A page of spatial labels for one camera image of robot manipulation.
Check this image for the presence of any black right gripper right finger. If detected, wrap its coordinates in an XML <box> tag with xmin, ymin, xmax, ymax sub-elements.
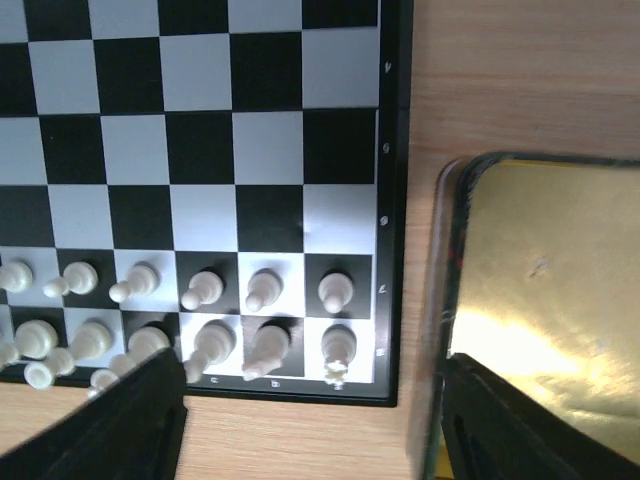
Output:
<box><xmin>442</xmin><ymin>354</ymin><xmax>639</xmax><ymax>480</ymax></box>

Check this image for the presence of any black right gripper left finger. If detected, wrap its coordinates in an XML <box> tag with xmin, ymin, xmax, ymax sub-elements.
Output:
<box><xmin>1</xmin><ymin>348</ymin><xmax>188</xmax><ymax>479</ymax></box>

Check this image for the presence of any gold metal tin tray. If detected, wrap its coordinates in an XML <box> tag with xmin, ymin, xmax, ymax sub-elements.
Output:
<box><xmin>407</xmin><ymin>152</ymin><xmax>639</xmax><ymax>479</ymax></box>

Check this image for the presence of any black and white chessboard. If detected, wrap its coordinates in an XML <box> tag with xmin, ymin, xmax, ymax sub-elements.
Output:
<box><xmin>1</xmin><ymin>1</ymin><xmax>413</xmax><ymax>406</ymax></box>

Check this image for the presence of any white pawn on board edge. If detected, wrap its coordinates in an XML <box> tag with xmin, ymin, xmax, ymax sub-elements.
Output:
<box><xmin>317</xmin><ymin>271</ymin><xmax>355</xmax><ymax>314</ymax></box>

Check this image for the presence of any white bishop piece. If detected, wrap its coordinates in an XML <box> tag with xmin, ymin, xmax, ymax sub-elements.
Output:
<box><xmin>183</xmin><ymin>323</ymin><xmax>236</xmax><ymax>384</ymax></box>

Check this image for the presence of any white pawn from edge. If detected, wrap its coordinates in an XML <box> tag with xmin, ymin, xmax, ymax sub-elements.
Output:
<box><xmin>181</xmin><ymin>271</ymin><xmax>224</xmax><ymax>310</ymax></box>
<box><xmin>245</xmin><ymin>269</ymin><xmax>283</xmax><ymax>312</ymax></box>

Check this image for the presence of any white knight piece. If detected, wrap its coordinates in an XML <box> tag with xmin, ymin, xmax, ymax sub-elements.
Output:
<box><xmin>242</xmin><ymin>324</ymin><xmax>290</xmax><ymax>382</ymax></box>

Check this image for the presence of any white rook corner piece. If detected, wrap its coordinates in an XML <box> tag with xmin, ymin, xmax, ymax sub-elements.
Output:
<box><xmin>321</xmin><ymin>325</ymin><xmax>357</xmax><ymax>390</ymax></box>

